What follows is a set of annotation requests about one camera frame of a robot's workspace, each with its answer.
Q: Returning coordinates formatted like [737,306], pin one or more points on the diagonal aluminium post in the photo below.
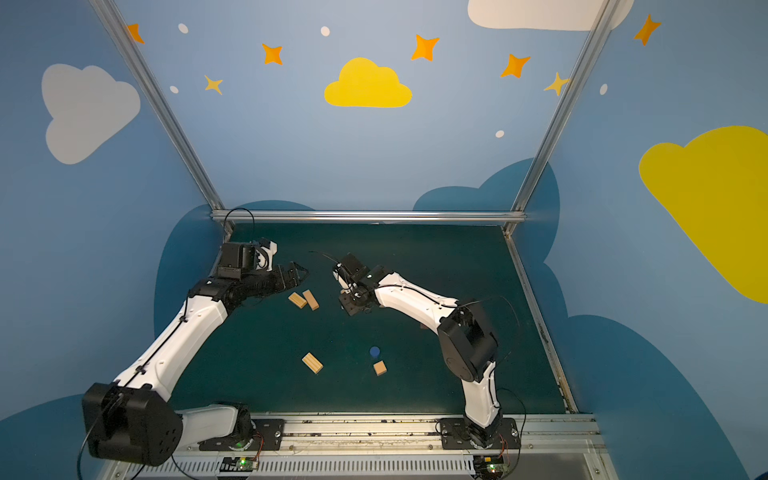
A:
[580,73]
[113,22]

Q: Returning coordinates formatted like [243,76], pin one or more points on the right diagonal aluminium post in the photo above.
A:
[580,73]

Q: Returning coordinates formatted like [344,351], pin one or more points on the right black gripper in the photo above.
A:
[354,297]

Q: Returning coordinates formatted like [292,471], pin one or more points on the long wood block left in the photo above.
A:
[311,300]

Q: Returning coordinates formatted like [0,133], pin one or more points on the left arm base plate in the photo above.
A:
[270,433]

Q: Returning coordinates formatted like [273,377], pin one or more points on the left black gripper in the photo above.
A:
[279,279]

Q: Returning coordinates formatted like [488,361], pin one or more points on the wide wood block front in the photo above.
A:
[312,363]

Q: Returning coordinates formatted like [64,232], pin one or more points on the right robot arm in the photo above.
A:
[468,341]

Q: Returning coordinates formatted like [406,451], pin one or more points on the small wood cube front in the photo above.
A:
[380,368]

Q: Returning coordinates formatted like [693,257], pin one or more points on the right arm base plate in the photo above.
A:
[458,434]

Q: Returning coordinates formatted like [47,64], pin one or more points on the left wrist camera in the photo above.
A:
[239,259]

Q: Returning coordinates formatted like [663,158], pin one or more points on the controller board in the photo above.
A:
[489,467]
[238,465]

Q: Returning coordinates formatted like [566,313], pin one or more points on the rear horizontal aluminium bar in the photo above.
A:
[368,217]

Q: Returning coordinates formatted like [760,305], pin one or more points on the aluminium rail front frame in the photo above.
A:
[394,446]

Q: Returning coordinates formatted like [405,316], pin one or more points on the left diagonal aluminium post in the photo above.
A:
[113,22]

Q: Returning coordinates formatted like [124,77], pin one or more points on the right controller board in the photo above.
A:
[489,467]

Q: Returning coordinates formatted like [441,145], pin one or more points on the left controller board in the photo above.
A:
[238,465]

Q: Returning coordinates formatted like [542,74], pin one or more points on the short wood block far left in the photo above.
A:
[297,300]

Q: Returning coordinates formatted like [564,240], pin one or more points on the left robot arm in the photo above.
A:
[131,419]

